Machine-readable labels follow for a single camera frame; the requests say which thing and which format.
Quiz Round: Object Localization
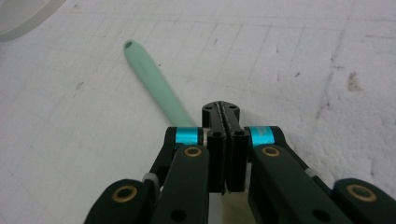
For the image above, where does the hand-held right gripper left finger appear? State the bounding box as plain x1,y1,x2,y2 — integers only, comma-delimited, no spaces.
164,100,226,196

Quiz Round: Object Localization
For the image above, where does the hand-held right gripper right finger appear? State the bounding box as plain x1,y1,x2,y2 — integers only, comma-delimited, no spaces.
221,100,286,194

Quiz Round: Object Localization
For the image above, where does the white grid mat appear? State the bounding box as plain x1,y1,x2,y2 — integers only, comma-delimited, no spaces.
0,0,396,224

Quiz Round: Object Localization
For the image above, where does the white utensil rack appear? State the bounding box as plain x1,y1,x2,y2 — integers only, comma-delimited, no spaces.
0,0,67,43

